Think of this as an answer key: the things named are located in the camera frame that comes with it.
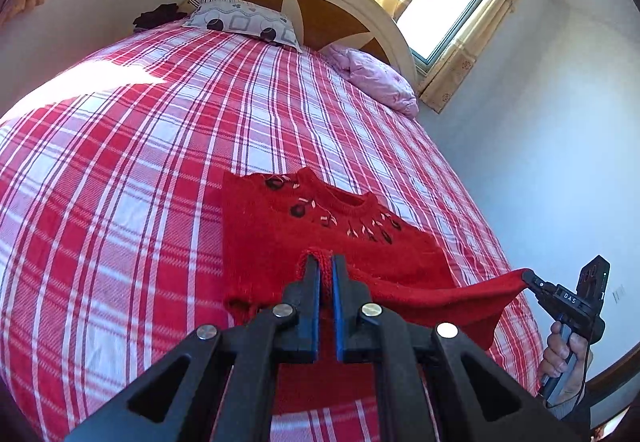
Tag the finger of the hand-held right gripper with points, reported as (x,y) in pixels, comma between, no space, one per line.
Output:
(539,284)

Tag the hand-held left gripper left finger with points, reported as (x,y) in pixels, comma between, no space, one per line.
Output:
(315,317)

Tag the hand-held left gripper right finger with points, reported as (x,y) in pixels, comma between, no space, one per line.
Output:
(337,317)

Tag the red knit sweater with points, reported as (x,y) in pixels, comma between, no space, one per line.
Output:
(280,232)

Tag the person's right hand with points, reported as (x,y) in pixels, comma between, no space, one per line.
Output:
(550,352)

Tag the red plaid bed sheet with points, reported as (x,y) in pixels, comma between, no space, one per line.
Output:
(150,147)

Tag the pink pillow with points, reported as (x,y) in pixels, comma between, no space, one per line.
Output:
(375,74)

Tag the narrow yellow curtain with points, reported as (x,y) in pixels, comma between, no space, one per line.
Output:
(480,32)

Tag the white patterned pillow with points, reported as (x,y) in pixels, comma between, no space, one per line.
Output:
(240,19)

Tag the dark cloth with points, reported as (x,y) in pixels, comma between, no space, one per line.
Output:
(157,16)

